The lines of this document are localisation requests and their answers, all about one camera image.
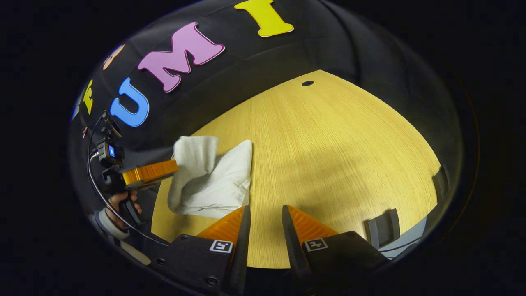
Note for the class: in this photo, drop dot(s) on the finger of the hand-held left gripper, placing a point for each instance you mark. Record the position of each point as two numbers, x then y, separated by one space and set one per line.
150 172

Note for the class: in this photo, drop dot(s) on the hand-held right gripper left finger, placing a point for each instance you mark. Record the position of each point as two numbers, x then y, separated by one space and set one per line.
242 246

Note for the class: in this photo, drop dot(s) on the white jeans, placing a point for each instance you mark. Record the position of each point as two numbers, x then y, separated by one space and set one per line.
222 181

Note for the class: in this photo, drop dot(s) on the black curved bracket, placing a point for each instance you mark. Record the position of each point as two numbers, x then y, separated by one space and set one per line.
441 183
382 228

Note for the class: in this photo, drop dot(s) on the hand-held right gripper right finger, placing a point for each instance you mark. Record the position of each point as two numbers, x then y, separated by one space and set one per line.
294 246

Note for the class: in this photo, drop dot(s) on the black backdrop cloth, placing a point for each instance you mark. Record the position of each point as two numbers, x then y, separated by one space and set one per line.
246 82

